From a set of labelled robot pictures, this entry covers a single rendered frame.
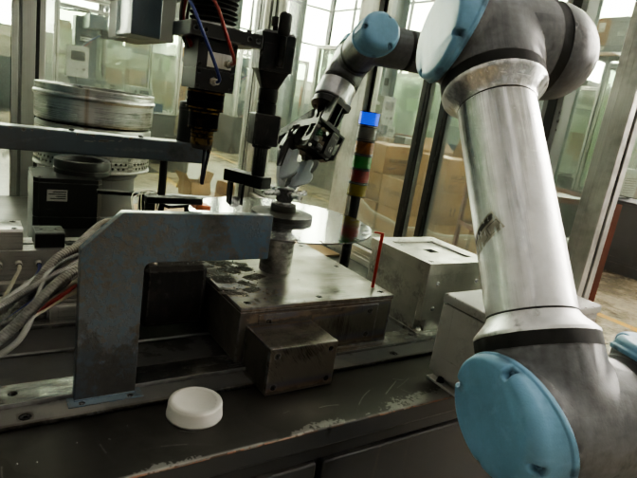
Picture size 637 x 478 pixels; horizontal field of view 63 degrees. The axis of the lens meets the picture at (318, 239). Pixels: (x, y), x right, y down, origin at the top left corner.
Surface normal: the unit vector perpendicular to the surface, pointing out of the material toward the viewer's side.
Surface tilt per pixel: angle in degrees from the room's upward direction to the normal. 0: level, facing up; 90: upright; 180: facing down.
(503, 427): 96
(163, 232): 90
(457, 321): 90
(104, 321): 90
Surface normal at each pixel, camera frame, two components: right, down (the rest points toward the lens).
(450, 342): -0.83, 0.00
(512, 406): -0.94, 0.05
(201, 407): 0.15, -0.96
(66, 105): -0.04, 0.24
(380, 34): 0.32, -0.10
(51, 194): 0.54, 0.29
